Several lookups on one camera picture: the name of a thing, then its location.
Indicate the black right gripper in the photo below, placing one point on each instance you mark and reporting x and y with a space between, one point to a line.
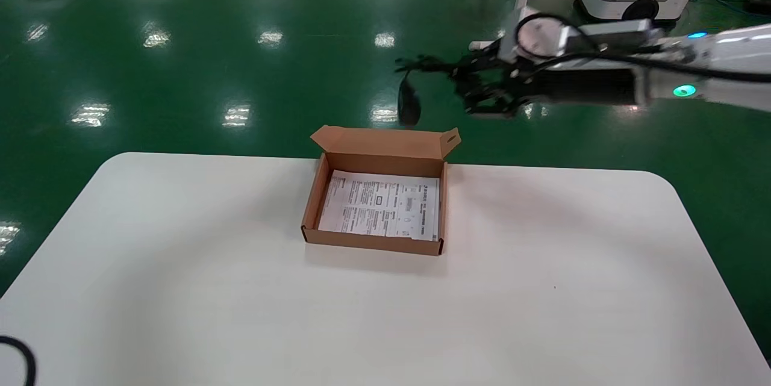
590 86

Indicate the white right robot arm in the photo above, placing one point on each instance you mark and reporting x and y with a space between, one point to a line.
735 55

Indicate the brown cardboard box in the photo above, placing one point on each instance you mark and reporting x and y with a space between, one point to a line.
373 242

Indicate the printed white paper sheet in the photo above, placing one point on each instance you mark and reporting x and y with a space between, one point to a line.
379 205

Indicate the black power adapter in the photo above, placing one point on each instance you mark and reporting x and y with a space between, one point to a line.
759 5

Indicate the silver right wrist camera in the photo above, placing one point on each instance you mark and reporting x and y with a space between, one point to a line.
602 34

